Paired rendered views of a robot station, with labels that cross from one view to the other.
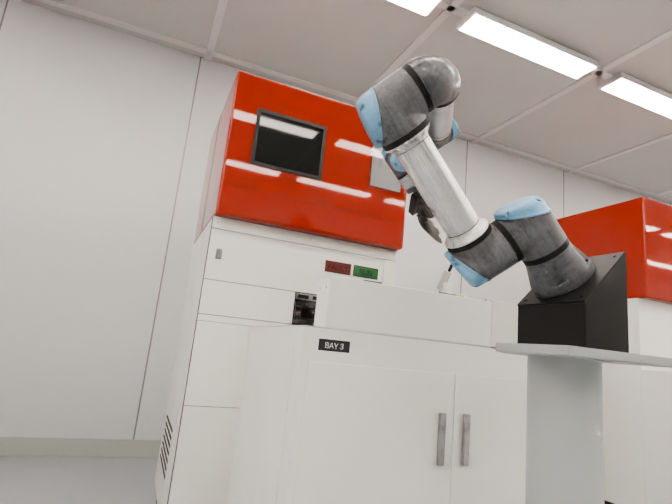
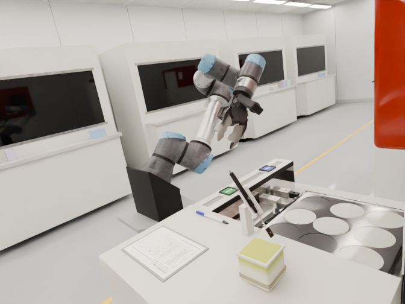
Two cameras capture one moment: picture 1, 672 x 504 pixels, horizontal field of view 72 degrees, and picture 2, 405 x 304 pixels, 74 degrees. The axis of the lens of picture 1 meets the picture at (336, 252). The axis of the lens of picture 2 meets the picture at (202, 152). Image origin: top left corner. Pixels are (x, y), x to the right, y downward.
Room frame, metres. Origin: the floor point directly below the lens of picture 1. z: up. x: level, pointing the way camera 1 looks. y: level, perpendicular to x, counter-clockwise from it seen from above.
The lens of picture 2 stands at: (2.32, -0.73, 1.39)
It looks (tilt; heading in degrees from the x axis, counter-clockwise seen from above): 15 degrees down; 161
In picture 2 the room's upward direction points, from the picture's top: 10 degrees counter-clockwise
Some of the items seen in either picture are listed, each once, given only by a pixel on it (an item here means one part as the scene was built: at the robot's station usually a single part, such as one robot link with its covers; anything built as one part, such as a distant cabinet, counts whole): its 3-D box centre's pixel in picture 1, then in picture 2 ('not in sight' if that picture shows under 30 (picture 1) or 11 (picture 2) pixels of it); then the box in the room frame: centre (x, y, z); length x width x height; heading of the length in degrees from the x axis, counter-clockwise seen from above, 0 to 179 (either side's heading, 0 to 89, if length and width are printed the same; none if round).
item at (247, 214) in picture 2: (444, 288); (250, 212); (1.74, -0.42, 1.03); 0.06 x 0.04 x 0.13; 22
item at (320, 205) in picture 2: not in sight; (333, 225); (1.75, -0.16, 0.90); 0.34 x 0.34 x 0.01; 22
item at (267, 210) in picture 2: not in sight; (258, 215); (1.51, -0.27, 0.87); 0.36 x 0.08 x 0.03; 112
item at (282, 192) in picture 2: not in sight; (281, 192); (1.46, -0.12, 0.89); 0.08 x 0.03 x 0.03; 22
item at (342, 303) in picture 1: (407, 313); (251, 195); (1.39, -0.23, 0.89); 0.55 x 0.09 x 0.14; 112
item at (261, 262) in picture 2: not in sight; (261, 262); (1.89, -0.49, 1.00); 0.07 x 0.07 x 0.07; 26
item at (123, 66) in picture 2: not in sight; (177, 106); (-2.22, 0.51, 1.00); 1.80 x 1.08 x 2.00; 112
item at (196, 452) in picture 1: (266, 423); not in sight; (2.21, 0.23, 0.41); 0.82 x 0.70 x 0.82; 112
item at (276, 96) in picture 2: not in sight; (254, 87); (-3.04, 2.56, 1.00); 1.80 x 1.08 x 2.00; 112
